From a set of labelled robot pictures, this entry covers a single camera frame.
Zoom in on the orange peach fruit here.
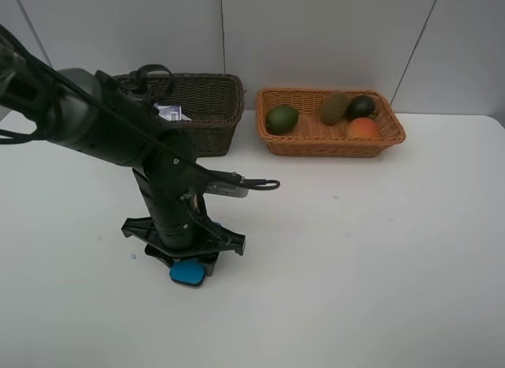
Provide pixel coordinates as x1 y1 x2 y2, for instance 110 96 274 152
346 118 380 139

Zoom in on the blue whiteboard eraser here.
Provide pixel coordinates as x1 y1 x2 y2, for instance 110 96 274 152
169 229 219 287

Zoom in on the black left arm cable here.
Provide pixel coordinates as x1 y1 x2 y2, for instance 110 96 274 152
0 24 282 192

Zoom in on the dark avocado fruit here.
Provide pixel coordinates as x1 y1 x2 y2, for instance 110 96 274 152
346 95 376 121

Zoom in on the dark brown wicker basket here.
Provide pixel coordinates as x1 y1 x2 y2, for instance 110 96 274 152
110 72 246 159

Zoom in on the brown kiwi fruit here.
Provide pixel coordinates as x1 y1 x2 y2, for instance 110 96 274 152
320 91 349 126

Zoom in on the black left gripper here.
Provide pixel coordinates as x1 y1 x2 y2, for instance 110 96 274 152
122 217 245 277

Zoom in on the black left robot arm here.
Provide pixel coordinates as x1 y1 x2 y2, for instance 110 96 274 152
1 29 245 278

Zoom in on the green lime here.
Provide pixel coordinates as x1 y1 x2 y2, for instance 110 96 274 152
265 104 299 135

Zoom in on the purple lid round can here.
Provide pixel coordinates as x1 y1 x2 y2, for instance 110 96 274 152
154 103 192 122

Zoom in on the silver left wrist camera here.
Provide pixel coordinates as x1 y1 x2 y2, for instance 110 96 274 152
199 176 249 198

